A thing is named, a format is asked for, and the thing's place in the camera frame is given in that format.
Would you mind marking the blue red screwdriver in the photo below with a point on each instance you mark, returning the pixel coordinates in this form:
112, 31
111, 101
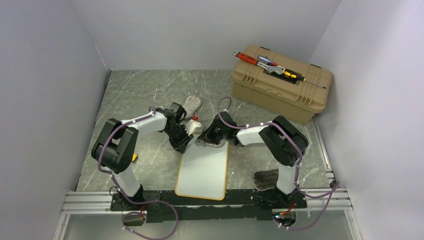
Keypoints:
266, 61

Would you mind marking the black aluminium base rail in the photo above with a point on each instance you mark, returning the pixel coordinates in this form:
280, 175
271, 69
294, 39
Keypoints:
165, 205

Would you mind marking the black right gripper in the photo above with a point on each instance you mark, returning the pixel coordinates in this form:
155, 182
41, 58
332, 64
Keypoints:
209, 136

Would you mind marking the grey blue scrubbing sponge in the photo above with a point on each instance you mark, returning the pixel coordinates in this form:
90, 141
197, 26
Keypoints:
203, 143

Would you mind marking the red handled adjustable wrench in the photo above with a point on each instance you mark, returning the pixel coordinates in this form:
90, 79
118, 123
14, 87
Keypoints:
248, 59

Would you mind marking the yellow black screwdriver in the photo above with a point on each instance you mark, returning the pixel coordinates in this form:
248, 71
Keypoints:
293, 75

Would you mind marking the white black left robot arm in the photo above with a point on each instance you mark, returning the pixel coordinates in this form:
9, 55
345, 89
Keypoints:
115, 146

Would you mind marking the grey silver scrubbing sponge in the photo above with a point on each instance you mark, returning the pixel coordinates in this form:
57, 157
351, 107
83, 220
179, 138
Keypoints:
191, 104

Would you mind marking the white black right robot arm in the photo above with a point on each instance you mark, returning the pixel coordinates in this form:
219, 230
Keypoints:
285, 142

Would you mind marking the tan plastic toolbox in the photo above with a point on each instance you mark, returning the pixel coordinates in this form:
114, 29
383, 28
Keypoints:
296, 100

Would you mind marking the dark wavy foam sponge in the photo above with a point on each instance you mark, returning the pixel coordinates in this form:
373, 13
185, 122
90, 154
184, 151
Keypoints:
265, 180

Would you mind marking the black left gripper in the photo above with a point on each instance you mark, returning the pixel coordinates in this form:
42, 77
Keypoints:
180, 146

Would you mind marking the yellow black sponge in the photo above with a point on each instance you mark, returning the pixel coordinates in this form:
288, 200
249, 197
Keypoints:
134, 157

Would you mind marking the yellow framed whiteboard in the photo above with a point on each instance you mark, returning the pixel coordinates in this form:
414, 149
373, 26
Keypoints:
202, 171

